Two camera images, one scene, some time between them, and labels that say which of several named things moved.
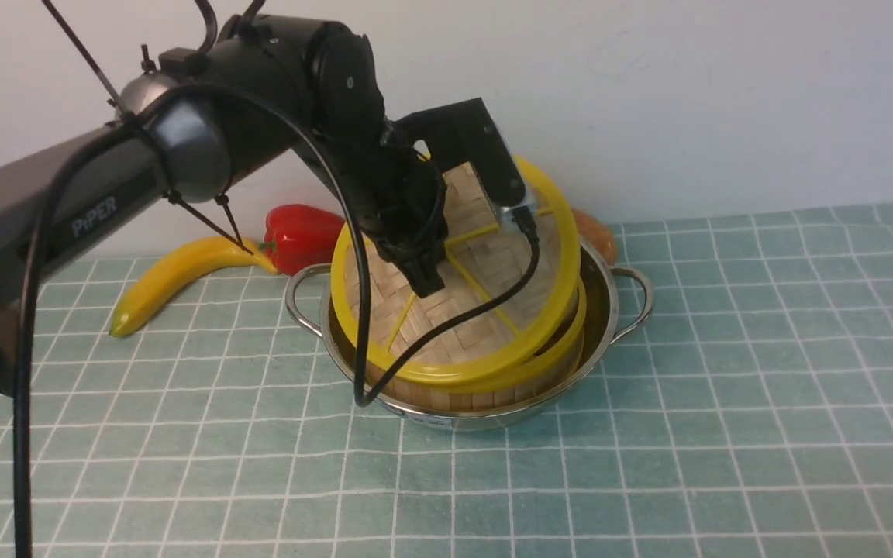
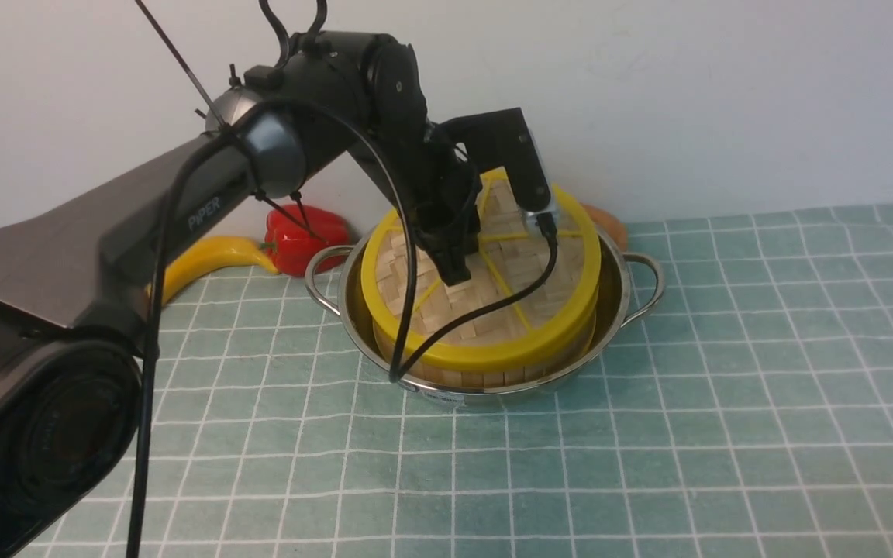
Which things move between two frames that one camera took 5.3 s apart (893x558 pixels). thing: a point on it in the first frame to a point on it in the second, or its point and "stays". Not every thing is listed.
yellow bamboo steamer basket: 504,391 to 554,363
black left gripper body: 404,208 to 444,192
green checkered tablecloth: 783,398 stays
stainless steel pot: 615,301 to 629,285
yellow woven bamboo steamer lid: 506,295 stays
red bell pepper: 298,236 stays
